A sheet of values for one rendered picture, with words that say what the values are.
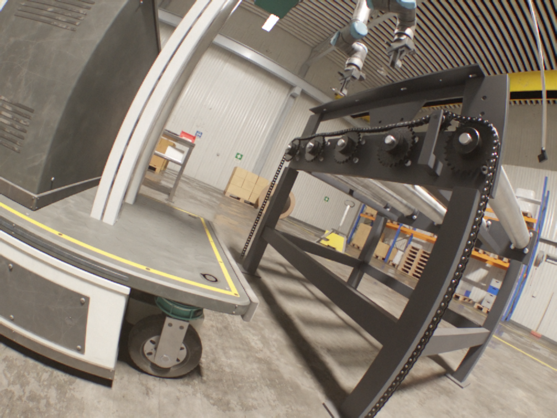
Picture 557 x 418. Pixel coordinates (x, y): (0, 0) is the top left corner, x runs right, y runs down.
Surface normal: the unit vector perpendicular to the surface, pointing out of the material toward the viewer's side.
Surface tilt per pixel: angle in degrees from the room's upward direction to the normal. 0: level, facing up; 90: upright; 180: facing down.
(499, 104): 90
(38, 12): 90
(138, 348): 90
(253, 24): 90
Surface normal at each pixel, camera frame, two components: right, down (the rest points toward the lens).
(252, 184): 0.29, 0.15
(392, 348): -0.84, -0.36
